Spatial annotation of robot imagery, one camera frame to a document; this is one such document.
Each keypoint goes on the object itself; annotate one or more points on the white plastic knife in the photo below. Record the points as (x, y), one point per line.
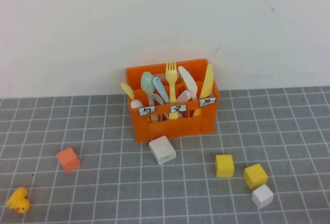
(188, 81)

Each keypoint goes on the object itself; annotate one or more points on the paper label marked knife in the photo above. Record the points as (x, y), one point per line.
(207, 102)

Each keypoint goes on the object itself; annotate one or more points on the paper label marked spoon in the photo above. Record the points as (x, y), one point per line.
(147, 110)

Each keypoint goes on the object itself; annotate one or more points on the orange wooden cube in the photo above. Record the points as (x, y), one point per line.
(68, 159)

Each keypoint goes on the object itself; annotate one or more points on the paper label marked fork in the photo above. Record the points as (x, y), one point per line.
(178, 109)

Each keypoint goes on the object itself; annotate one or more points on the orange plastic cutlery holder crate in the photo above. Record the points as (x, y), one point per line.
(175, 128)

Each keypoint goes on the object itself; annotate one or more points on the light blue plastic spoon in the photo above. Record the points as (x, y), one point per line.
(159, 87)

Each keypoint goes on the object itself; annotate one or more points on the yellow plastic fork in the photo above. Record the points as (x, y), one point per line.
(171, 79)

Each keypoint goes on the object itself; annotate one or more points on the yellow wooden cube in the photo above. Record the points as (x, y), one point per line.
(224, 166)
(255, 176)

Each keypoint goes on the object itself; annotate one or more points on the white usb charger block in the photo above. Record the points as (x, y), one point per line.
(162, 149)

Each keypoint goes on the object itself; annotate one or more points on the pale yellow plastic spoon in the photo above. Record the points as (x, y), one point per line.
(127, 90)

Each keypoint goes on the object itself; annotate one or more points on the yellow plastic knife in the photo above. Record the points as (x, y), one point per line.
(207, 82)

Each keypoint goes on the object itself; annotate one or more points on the pinkish white plastic spoon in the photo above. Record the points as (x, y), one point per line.
(136, 103)

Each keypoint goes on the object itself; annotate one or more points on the grey grid table cloth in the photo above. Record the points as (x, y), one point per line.
(103, 131)

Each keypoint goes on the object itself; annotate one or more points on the mint green plastic spoon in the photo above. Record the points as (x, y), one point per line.
(147, 82)

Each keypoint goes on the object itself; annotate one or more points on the white wooden cube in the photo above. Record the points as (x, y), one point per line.
(262, 196)

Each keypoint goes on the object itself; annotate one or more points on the yellow rubber duck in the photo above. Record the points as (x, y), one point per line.
(19, 200)

